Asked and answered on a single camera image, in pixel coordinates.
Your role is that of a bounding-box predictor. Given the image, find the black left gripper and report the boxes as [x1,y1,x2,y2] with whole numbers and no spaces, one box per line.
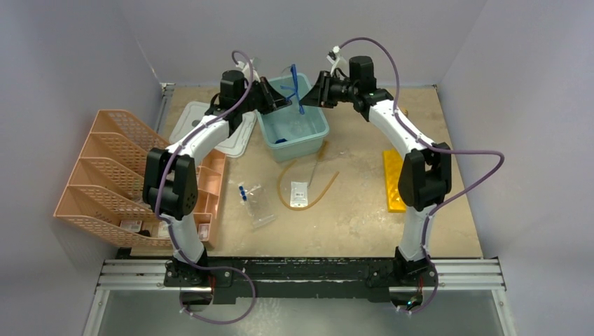
[237,77,291,116]

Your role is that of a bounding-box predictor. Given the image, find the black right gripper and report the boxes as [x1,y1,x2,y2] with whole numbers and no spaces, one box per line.
[301,71,359,109]

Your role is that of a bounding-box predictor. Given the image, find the blue rubber band loop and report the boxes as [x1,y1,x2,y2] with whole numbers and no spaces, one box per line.
[280,64,305,116]

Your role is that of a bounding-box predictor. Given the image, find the mint green plastic bin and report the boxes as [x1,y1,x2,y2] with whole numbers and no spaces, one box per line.
[256,97,330,162]

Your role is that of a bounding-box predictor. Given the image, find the wire test tube brush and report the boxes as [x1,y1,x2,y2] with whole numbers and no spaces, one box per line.
[308,140,328,188]

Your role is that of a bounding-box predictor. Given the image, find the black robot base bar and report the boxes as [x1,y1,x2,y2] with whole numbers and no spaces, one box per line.
[164,255,439,310]

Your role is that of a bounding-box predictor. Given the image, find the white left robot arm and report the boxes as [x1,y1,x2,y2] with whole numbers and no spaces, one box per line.
[142,70,291,286]

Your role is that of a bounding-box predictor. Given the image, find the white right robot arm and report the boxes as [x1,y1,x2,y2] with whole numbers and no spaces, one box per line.
[300,52,452,285]

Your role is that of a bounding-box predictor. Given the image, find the white plastic bin lid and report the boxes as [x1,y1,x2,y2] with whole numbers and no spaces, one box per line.
[168,101,258,160]

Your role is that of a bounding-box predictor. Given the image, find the yellow rubber tubing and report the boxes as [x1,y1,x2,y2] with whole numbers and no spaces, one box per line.
[275,160,340,211]

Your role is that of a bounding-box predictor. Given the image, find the small white plastic packet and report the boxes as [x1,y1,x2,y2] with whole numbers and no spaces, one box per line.
[289,181,309,208]

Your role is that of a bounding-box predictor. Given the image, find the yellow test tube rack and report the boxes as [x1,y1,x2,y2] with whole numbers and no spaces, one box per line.
[382,149,406,213]

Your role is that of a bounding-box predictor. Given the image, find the clear acrylic test tube rack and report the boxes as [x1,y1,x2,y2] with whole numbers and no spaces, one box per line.
[240,184,276,229]

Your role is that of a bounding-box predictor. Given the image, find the small card box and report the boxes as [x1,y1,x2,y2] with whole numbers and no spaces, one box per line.
[198,223,210,242]

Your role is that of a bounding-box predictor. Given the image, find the peach plastic file organizer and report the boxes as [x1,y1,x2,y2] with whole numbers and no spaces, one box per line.
[53,109,228,249]

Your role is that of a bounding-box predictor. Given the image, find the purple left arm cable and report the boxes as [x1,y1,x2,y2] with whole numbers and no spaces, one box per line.
[153,50,255,274]

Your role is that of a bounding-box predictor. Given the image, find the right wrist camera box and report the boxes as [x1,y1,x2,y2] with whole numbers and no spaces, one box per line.
[326,45,348,77]

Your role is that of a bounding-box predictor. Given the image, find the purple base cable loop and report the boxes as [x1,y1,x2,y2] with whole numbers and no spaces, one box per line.
[179,266,258,327]

